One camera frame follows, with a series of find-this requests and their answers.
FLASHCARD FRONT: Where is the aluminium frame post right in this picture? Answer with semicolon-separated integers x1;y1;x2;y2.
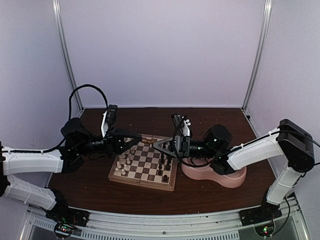
241;0;273;112

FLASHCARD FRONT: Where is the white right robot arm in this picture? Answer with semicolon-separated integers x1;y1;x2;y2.
152;119;316;221

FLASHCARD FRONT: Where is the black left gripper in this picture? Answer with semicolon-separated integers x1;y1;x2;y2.
75;126;142;159

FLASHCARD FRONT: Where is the dark chess piece eleventh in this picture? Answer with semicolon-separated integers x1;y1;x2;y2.
163;175;169;182

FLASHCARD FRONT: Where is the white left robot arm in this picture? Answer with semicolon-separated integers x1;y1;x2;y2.
0;117;143;222

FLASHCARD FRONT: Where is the white chess pieces row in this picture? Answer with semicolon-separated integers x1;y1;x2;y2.
114;147;136;177

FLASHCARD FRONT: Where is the pink plastic double bowl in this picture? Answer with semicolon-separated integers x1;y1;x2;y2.
181;151;250;189

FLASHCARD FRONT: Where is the aluminium frame post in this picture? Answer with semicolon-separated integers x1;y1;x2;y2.
52;0;85;113
241;0;273;112

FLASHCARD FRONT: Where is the aluminium frame post left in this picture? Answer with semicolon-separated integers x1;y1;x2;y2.
52;0;85;113

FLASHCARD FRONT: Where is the dark tall chess piece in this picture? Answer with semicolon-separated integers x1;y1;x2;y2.
166;158;172;165

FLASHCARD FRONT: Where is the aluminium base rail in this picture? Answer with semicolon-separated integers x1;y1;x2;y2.
20;197;306;240

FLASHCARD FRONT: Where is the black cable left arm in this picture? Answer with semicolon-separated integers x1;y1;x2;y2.
45;84;110;151

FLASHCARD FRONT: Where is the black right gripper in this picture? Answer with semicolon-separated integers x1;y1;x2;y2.
152;135;218;159

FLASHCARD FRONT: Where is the wooden chess board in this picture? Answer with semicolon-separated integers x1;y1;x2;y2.
108;142;178;192

